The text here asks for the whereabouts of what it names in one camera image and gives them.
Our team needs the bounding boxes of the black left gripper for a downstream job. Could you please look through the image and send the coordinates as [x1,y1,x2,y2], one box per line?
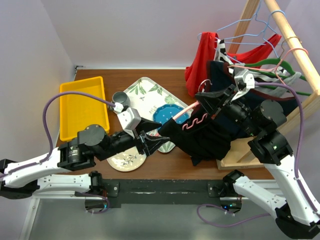
[97,116,171,162]

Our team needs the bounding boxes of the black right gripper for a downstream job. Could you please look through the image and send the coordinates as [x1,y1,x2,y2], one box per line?
[194,83,261,136]

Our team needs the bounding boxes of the thick pink plastic hanger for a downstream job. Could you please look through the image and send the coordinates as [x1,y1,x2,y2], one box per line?
[171,101,200,124]

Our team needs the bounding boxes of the navy maroon-trimmed tank top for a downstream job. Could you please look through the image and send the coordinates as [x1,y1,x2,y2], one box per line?
[206,60,298,141]

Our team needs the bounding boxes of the thin pink wire hanger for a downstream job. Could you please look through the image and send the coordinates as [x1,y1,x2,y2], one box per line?
[227,47,309,77]

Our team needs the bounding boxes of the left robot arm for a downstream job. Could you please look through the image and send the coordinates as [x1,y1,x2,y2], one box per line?
[0,119,170,200]

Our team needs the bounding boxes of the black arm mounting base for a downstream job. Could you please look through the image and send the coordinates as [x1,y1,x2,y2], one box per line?
[103,179,237,208]

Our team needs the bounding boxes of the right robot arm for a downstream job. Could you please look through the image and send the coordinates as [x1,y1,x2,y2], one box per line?
[195,85,320,239]

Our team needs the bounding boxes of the red tank top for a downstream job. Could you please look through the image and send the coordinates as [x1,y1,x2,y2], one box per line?
[184,31,283,98]

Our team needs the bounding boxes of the black white striped tank top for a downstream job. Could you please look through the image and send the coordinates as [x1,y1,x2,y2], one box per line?
[213,38,291,85]

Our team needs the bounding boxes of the green plastic hanger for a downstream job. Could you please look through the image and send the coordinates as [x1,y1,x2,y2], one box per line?
[246,57,312,96]

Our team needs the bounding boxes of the grey tank top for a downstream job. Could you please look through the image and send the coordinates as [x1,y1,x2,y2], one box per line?
[252,72,301,85]

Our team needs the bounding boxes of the blue dotted plate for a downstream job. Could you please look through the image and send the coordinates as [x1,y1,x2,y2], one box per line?
[153,104,184,125]

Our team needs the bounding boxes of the cream and blue plate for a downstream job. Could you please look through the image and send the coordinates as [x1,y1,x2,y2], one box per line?
[107,147,147,172]

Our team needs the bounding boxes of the leaf-patterned rectangular tray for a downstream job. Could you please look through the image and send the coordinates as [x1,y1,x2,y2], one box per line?
[112,76,196,154]

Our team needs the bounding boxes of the grey ceramic mug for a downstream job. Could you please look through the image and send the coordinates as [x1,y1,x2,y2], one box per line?
[107,91,131,114]

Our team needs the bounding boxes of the yellow plastic bin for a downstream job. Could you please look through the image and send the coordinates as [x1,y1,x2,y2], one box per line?
[59,76,110,142]

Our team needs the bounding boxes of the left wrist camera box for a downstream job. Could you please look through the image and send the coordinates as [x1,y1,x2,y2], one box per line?
[117,107,141,137]

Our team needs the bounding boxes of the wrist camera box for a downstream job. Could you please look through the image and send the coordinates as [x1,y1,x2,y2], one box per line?
[117,107,141,137]
[233,67,255,91]

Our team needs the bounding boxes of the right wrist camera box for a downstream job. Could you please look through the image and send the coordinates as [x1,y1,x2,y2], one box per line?
[233,67,255,91]

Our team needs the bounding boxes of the blue wire hanger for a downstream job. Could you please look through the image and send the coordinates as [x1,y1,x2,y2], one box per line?
[216,0,277,47]
[197,10,282,64]

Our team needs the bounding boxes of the wooden clothes rack frame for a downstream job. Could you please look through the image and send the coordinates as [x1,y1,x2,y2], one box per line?
[216,0,320,171]

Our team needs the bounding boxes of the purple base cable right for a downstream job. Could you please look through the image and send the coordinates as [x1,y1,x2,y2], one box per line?
[196,203,272,228]

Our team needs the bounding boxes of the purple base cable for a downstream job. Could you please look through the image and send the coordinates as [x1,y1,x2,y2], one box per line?
[79,191,111,215]
[196,203,272,228]

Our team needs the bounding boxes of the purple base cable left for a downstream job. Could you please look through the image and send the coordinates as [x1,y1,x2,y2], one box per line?
[79,191,111,215]

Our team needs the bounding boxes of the blue wire hanger front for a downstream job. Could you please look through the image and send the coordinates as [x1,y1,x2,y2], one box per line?
[197,10,282,64]

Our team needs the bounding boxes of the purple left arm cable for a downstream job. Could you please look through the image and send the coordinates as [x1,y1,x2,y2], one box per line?
[0,91,125,180]

